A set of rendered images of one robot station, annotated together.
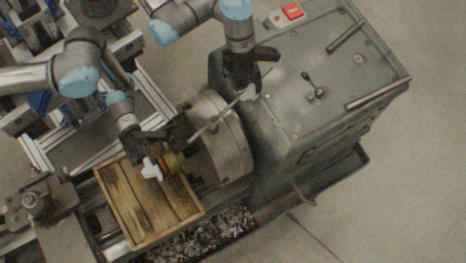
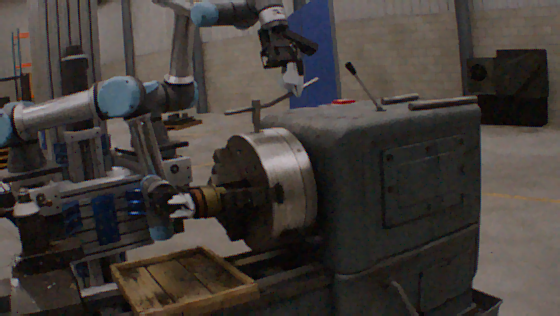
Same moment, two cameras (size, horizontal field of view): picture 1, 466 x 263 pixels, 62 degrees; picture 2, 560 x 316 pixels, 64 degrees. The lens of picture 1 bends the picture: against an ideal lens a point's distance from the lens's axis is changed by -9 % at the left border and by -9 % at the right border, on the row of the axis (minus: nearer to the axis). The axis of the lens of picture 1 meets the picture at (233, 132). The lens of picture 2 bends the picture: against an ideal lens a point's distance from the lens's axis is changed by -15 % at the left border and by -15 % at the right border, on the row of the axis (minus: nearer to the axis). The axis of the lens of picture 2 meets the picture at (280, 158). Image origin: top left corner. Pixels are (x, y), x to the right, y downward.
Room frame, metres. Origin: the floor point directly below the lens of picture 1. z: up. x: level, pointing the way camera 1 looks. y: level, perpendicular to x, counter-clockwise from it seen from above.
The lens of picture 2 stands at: (-0.80, -0.22, 1.41)
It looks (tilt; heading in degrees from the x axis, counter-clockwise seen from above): 10 degrees down; 10
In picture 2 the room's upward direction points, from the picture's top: 5 degrees counter-clockwise
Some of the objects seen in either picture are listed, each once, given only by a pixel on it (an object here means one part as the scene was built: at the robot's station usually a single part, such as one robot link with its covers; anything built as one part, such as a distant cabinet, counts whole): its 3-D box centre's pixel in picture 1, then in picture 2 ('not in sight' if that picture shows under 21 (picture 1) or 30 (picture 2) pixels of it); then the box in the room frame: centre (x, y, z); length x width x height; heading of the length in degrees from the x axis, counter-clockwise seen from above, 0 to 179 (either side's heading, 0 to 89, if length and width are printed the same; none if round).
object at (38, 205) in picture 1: (32, 200); (26, 207); (0.18, 0.61, 1.13); 0.08 x 0.08 x 0.03
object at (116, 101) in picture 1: (119, 107); (155, 190); (0.57, 0.41, 1.08); 0.11 x 0.08 x 0.09; 38
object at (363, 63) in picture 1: (303, 88); (374, 170); (0.77, -0.23, 1.06); 0.59 x 0.48 x 0.39; 129
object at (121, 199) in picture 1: (147, 191); (177, 281); (0.34, 0.28, 0.89); 0.36 x 0.30 x 0.04; 39
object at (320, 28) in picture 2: not in sight; (306, 76); (7.35, 0.70, 1.18); 4.12 x 0.80 x 2.35; 17
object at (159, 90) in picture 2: not in sight; (146, 99); (0.96, 0.58, 1.33); 0.13 x 0.12 x 0.14; 138
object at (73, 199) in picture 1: (53, 206); (46, 257); (0.19, 0.59, 0.99); 0.20 x 0.10 x 0.05; 129
